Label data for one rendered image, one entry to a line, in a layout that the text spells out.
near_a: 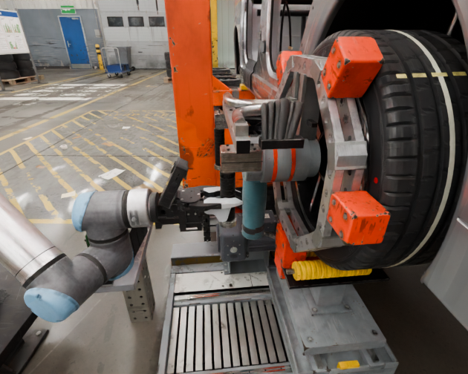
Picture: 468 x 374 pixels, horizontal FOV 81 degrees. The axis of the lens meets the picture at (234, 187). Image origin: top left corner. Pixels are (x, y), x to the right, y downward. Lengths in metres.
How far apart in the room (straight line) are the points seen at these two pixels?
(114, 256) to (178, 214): 0.18
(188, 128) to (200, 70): 0.24
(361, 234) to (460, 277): 0.16
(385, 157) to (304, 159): 0.25
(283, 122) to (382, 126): 0.19
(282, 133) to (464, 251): 0.36
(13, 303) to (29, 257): 0.70
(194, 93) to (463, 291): 1.01
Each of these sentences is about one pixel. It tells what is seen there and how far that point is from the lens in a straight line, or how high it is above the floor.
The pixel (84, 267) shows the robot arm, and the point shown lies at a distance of 0.68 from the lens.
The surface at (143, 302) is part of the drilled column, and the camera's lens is 1.38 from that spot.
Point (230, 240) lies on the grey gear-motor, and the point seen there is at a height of 0.37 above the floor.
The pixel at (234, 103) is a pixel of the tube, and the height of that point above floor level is 1.00.
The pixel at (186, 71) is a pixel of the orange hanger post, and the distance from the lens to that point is 1.17.
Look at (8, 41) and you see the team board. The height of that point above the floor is 1.15.
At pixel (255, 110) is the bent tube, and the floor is 1.00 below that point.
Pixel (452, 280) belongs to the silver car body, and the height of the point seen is 0.80.
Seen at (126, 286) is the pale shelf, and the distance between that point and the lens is 1.02.
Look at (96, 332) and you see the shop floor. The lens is 1.52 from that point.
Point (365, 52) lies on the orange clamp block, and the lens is 0.59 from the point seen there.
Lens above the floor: 1.16
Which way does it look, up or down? 28 degrees down
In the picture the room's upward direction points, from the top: straight up
